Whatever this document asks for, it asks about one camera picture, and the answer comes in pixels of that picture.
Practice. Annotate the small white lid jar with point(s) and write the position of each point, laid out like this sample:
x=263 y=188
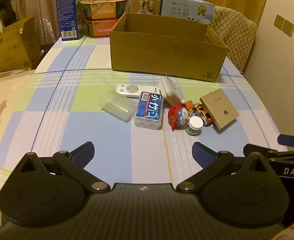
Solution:
x=194 y=126

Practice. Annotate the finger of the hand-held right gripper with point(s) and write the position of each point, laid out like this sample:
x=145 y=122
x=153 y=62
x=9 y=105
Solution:
x=289 y=140
x=255 y=148

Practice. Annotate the tan square box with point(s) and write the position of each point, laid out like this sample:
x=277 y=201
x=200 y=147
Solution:
x=219 y=107

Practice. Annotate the clear plastic cup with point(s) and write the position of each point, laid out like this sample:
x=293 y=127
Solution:
x=116 y=106

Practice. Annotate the red instant rice bowl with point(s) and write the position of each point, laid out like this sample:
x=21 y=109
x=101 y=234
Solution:
x=99 y=28

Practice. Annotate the dark blue milk carton box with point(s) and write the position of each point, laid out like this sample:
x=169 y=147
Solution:
x=66 y=10

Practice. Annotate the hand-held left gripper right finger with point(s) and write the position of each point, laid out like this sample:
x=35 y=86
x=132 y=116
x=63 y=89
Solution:
x=203 y=153

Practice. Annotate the blue label clear plastic box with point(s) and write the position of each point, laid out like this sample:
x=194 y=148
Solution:
x=149 y=110

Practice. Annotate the printed brown cardboard carton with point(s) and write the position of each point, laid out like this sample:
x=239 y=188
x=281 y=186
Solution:
x=11 y=47

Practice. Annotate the small toy car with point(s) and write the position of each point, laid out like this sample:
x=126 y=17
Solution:
x=202 y=112

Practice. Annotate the red blue cat figure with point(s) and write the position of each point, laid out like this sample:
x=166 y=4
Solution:
x=178 y=116

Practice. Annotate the person's right forearm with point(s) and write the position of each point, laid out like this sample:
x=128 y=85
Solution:
x=293 y=232

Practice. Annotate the pink patterned curtain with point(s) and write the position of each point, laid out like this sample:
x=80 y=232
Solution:
x=31 y=5

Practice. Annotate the beige quilted chair cover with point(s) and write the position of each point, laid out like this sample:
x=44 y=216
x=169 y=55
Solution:
x=234 y=37

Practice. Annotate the brown cardboard box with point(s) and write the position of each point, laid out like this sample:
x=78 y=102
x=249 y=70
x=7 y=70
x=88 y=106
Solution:
x=167 y=52

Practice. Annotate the white remote control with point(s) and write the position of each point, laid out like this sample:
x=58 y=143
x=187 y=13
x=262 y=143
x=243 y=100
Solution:
x=134 y=90

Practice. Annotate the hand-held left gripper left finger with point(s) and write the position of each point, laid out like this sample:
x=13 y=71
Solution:
x=83 y=153

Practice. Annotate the light blue milk box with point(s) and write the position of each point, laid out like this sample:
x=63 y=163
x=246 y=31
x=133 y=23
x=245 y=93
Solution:
x=187 y=8

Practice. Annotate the white power plug adapter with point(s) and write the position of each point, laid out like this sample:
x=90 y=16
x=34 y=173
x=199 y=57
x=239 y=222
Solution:
x=170 y=90

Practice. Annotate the orange lid instant rice bowl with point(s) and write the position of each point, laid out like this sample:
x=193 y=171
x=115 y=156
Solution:
x=104 y=7

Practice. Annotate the white humidifier box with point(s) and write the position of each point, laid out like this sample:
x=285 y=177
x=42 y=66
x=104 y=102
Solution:
x=144 y=3

